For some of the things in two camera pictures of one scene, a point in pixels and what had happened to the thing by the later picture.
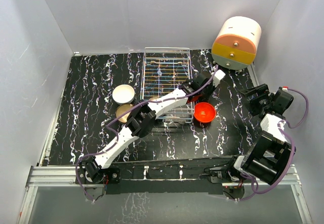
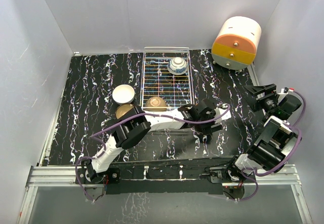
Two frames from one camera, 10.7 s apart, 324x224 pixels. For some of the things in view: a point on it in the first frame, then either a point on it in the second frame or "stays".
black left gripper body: [205, 94] → [205, 128]
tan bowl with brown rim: [122, 109] stays
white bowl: [123, 94] stays
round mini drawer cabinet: [235, 44] stays
